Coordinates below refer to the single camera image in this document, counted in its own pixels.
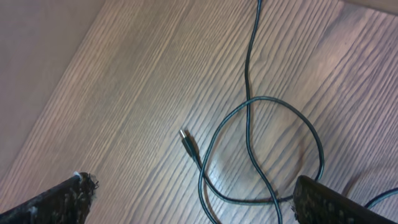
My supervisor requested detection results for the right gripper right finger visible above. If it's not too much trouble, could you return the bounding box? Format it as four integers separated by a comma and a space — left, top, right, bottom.
293, 175, 397, 224

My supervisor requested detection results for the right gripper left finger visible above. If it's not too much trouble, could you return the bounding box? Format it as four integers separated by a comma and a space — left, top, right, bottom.
1, 172, 99, 224

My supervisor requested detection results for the cardboard back panel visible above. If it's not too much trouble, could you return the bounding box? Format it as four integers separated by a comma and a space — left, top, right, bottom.
1, 0, 104, 176

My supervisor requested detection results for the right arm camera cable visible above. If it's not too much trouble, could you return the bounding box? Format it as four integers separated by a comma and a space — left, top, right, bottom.
364, 187, 398, 209

